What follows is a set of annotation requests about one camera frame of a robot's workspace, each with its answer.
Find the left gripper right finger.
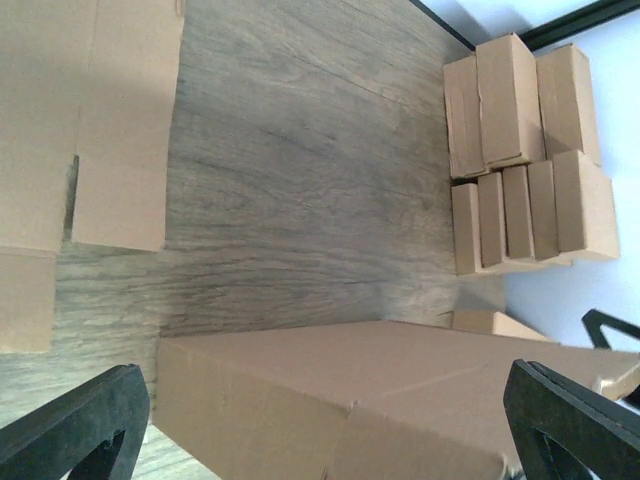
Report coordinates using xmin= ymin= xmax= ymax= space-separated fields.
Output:
xmin=503 ymin=359 xmax=639 ymax=479

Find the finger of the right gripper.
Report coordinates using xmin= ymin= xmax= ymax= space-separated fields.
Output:
xmin=582 ymin=309 xmax=639 ymax=350

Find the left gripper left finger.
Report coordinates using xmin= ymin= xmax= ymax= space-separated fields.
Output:
xmin=1 ymin=364 xmax=149 ymax=479

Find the cardboard box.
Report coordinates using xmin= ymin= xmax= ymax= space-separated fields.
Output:
xmin=153 ymin=321 xmax=639 ymax=479

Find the folded box top stack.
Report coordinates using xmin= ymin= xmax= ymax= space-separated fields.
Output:
xmin=552 ymin=150 xmax=620 ymax=261

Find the folded box near right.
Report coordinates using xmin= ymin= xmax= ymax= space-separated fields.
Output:
xmin=451 ymin=310 xmax=554 ymax=343

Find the folded box back right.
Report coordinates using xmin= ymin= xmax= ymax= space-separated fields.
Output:
xmin=536 ymin=44 xmax=602 ymax=166

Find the folded box back left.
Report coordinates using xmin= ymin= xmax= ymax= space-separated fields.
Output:
xmin=442 ymin=33 xmax=546 ymax=179

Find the folded boxes lower stack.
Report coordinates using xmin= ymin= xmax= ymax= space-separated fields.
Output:
xmin=451 ymin=160 xmax=572 ymax=276

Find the flat cardboard sheet stack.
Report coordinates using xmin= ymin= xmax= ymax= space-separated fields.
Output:
xmin=1 ymin=1 xmax=185 ymax=353

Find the right black frame post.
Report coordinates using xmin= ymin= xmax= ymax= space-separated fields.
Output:
xmin=519 ymin=0 xmax=640 ymax=51

